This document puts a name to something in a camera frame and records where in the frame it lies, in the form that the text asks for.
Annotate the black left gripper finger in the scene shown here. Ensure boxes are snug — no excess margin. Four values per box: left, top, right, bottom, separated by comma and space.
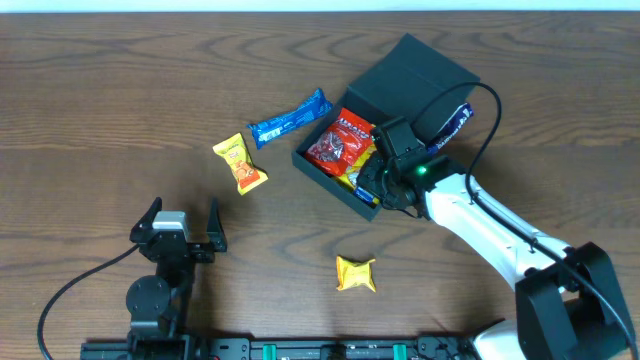
206, 198, 227, 250
130, 197, 162, 235

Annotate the small blue box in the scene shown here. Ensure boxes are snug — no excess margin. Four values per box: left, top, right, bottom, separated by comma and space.
353, 186, 380, 205

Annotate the yellow candy bag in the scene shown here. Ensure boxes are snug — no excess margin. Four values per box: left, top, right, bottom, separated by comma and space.
333, 145, 376, 195

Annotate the red Hacks candy bag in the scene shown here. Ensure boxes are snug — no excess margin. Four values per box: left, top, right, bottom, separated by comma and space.
304, 108, 375, 176

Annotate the purple Dairy Milk chocolate bar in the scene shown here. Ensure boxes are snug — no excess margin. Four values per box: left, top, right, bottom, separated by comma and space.
426, 103, 474, 156

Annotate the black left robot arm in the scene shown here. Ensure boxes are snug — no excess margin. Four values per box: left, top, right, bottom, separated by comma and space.
126, 198, 228, 359

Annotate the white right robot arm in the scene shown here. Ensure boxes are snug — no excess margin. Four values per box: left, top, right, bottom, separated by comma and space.
357, 153, 639, 359

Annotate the blue Oreo cookie pack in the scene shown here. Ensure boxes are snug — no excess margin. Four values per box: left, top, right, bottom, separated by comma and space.
247, 88, 333, 150

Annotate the yellow orange snack packet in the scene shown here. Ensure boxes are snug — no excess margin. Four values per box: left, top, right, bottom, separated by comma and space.
212, 133, 268, 195

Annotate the dark green open box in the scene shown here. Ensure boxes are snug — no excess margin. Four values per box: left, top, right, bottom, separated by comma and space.
292, 34, 480, 221

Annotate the small yellow crumpled packet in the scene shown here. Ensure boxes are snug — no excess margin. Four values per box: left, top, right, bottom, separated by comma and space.
336, 256, 376, 292

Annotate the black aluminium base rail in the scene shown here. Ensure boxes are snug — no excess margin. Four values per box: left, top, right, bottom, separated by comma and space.
80, 336, 479, 360

